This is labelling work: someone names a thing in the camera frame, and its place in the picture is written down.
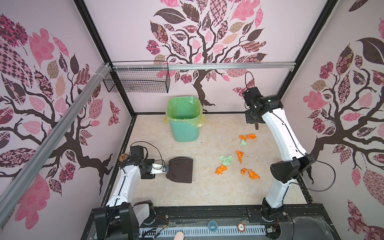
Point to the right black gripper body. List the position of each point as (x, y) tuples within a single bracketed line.
[(249, 119)]

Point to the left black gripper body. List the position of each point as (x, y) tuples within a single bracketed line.
[(145, 173)]

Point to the dark brown plastic dustpan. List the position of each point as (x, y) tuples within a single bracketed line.
[(180, 170)]

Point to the long orange paper scrap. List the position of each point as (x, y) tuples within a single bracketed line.
[(240, 156)]

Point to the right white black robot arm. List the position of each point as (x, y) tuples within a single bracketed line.
[(269, 110)]

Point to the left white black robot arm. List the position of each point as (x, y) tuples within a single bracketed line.
[(119, 219)]

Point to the small green drink can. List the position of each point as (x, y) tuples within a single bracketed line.
[(123, 157)]

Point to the green plastic trash bin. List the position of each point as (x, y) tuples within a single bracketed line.
[(183, 132)]

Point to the light green bin liner bag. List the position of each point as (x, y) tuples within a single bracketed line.
[(185, 110)]

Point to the blue tape roll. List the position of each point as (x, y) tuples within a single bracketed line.
[(212, 226)]

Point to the red white tape roll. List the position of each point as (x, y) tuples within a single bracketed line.
[(241, 227)]

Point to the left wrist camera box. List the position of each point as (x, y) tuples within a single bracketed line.
[(159, 169)]

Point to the aluminium frame bar back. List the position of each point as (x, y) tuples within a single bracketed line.
[(211, 66)]

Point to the aluminium frame bar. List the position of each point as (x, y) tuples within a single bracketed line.
[(211, 66), (24, 179)]

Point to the white slotted cable duct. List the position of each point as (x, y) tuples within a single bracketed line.
[(221, 231)]

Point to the black wire mesh basket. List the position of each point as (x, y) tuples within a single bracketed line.
[(138, 77)]

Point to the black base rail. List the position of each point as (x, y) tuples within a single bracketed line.
[(296, 222)]

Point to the aluminium frame bar left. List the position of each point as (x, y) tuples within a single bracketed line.
[(24, 179)]

